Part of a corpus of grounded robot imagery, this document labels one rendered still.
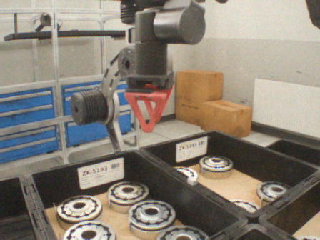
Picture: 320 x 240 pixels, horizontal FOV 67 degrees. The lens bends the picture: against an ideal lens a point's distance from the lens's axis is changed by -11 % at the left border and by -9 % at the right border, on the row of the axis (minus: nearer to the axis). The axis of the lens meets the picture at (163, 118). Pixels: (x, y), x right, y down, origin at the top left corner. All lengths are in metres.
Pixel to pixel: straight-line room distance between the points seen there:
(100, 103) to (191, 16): 1.07
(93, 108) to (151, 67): 0.97
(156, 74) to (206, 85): 3.47
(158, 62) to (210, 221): 0.31
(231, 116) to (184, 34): 3.07
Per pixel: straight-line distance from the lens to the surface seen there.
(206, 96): 3.94
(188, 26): 0.40
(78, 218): 0.60
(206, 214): 0.54
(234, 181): 0.80
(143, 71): 0.45
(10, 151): 2.39
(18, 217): 0.70
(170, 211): 0.60
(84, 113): 1.38
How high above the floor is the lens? 1.21
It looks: 16 degrees down
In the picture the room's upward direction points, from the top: straight up
